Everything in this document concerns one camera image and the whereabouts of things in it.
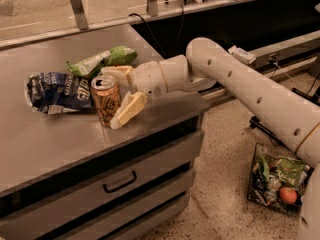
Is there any black cable on ledge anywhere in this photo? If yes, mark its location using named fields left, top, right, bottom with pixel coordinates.
left=128, top=5, right=185, bottom=60

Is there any orange fruit in basket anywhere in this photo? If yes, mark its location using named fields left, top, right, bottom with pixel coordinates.
left=279, top=187, right=298, bottom=204

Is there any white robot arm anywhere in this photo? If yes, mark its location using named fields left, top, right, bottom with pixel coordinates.
left=101, top=37, right=320, bottom=240

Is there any grey metal drawer cabinet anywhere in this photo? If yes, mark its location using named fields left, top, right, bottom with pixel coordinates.
left=0, top=25, right=209, bottom=240

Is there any green snack bag in basket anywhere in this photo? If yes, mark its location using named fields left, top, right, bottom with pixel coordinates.
left=276, top=157, right=307, bottom=189

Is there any black floor stand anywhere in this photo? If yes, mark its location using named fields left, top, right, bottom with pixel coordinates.
left=249, top=116, right=282, bottom=146

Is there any black drawer handle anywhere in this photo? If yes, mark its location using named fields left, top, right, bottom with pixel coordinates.
left=102, top=170, right=137, bottom=194

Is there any metal railing post left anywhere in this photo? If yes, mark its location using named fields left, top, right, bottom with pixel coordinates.
left=70, top=0, right=88, bottom=30

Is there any orange soda can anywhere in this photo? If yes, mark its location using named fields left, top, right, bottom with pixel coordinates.
left=91, top=75, right=121, bottom=127

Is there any green chip bag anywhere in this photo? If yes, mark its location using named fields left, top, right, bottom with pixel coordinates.
left=66, top=45, right=138, bottom=79

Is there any metal railing post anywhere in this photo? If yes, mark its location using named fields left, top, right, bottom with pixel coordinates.
left=146, top=0, right=158, bottom=17
left=70, top=0, right=88, bottom=30

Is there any metal railing post middle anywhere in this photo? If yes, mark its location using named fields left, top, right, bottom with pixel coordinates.
left=146, top=0, right=158, bottom=17

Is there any blue crumpled chip bag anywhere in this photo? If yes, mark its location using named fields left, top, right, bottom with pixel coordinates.
left=24, top=72, right=94, bottom=115

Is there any black wire basket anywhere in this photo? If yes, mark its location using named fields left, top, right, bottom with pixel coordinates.
left=247, top=143, right=313, bottom=216

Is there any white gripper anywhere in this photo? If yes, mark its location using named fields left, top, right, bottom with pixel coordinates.
left=100, top=61, right=167, bottom=129

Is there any white crumpled packet on ledge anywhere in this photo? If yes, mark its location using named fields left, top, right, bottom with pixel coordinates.
left=228, top=45, right=256, bottom=65

